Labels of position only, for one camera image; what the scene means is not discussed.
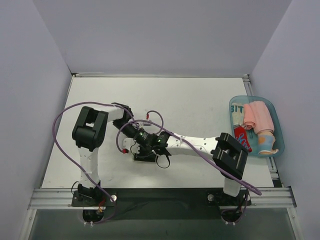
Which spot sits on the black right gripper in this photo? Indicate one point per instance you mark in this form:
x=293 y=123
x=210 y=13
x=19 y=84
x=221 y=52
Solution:
x=144 y=155

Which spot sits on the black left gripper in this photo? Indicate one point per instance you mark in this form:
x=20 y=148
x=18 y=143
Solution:
x=129 y=130

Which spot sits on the red blue patterned towel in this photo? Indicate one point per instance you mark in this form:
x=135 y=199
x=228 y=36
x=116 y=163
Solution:
x=241 y=137

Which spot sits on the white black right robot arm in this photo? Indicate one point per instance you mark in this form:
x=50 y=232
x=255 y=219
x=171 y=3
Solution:
x=229 y=155

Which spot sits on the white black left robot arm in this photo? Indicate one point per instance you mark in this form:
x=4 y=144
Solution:
x=89 y=133

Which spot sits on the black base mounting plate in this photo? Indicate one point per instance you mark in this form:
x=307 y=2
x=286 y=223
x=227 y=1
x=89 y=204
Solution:
x=162 y=204

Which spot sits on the white rolled towel blue letters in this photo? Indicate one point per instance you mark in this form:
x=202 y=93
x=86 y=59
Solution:
x=237 y=114

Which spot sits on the blue plastic basket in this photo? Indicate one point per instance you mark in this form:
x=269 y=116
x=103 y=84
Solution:
x=252 y=137

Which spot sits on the pink rolled towel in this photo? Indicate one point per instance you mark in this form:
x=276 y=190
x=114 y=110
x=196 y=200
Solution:
x=257 y=117

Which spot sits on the peach blue rolled towel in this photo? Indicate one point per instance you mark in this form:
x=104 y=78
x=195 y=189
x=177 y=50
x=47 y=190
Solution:
x=265 y=143

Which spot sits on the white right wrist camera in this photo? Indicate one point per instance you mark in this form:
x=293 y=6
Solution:
x=130 y=145

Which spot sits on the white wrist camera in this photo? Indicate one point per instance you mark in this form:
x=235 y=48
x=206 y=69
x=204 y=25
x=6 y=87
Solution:
x=147 y=123
x=130 y=145

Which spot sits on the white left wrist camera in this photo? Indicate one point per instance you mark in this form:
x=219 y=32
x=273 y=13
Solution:
x=147 y=123

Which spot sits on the aluminium front frame rail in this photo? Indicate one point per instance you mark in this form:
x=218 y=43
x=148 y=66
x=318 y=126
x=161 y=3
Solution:
x=61 y=198

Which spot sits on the aluminium frame rail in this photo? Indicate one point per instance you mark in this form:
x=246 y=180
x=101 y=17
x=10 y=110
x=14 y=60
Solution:
x=61 y=198
x=270 y=160

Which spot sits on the aluminium right frame rail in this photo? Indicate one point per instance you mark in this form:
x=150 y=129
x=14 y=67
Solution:
x=270 y=160

